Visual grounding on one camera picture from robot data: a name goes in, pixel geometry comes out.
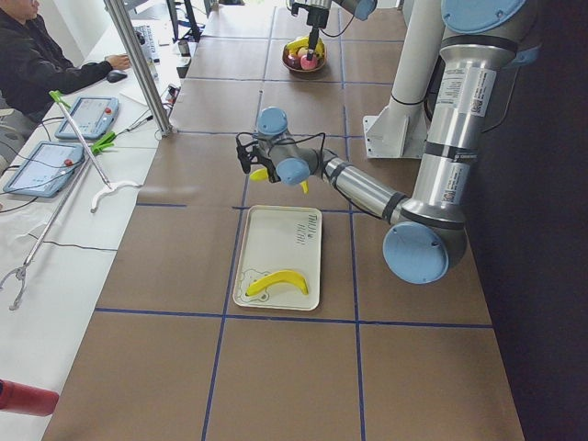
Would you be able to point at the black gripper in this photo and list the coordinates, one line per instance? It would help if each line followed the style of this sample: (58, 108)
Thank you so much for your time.
(269, 168)
(315, 18)

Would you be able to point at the long reacher grabber tool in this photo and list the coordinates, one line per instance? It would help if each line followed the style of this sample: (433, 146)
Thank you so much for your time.
(109, 187)

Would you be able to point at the red cylinder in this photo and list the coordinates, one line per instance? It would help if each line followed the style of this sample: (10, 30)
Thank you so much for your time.
(25, 399)

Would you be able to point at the teach pendant tablet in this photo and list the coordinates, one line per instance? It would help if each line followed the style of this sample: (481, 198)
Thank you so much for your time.
(46, 170)
(94, 115)

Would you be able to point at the upper teach pendant tablet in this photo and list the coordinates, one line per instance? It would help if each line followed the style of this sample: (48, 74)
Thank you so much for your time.
(94, 115)

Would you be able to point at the keyboard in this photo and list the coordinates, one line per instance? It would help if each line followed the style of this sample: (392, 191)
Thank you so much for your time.
(148, 45)

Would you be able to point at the aluminium frame post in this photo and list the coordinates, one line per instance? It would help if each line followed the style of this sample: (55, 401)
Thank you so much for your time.
(123, 25)

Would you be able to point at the woven wicker basket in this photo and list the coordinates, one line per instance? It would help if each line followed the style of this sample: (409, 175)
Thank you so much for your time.
(322, 61)

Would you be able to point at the dark purple fruit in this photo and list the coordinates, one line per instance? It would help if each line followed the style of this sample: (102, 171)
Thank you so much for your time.
(292, 61)

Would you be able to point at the person in black jacket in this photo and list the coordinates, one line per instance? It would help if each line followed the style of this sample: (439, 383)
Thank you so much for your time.
(33, 64)

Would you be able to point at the lower teach pendant tablet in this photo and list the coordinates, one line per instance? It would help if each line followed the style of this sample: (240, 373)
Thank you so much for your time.
(46, 170)

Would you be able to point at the black computer mouse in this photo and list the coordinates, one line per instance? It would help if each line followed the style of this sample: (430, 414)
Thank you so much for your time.
(115, 76)

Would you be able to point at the red apple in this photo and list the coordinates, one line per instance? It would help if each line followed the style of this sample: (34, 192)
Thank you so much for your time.
(307, 66)

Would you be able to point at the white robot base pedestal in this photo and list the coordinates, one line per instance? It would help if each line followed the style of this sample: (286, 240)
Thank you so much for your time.
(400, 128)

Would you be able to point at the white bear-print tray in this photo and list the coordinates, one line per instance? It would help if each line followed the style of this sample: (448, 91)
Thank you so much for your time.
(280, 238)

